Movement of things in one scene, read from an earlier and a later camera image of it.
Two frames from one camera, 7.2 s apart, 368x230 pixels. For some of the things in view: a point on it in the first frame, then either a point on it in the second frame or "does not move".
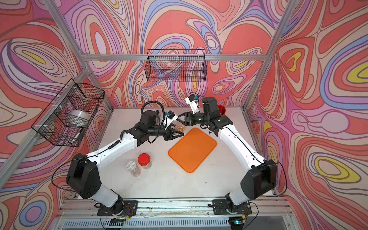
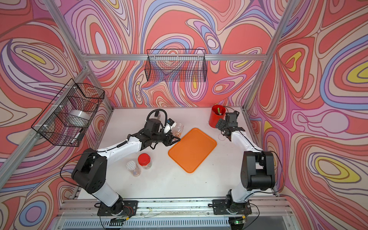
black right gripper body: [199, 118] -> [222, 125]
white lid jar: [131, 166] does not move
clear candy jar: [179, 127] does not move
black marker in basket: [78, 133] does not move
